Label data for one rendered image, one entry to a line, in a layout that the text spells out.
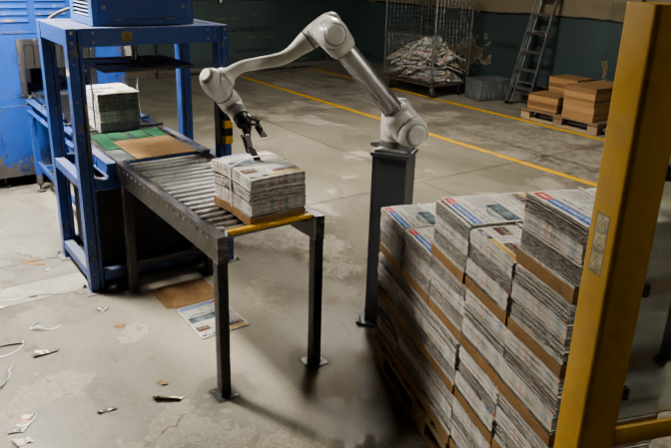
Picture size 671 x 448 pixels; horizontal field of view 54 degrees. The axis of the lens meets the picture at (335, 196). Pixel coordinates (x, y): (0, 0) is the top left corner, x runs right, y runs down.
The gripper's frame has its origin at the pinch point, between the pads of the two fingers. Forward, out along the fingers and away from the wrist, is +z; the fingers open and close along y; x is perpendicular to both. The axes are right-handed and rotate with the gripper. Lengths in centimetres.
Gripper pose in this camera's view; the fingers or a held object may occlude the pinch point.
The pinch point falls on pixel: (260, 146)
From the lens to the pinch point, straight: 301.6
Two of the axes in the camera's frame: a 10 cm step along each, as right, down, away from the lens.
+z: 5.0, 6.9, -5.2
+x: -8.2, 1.7, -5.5
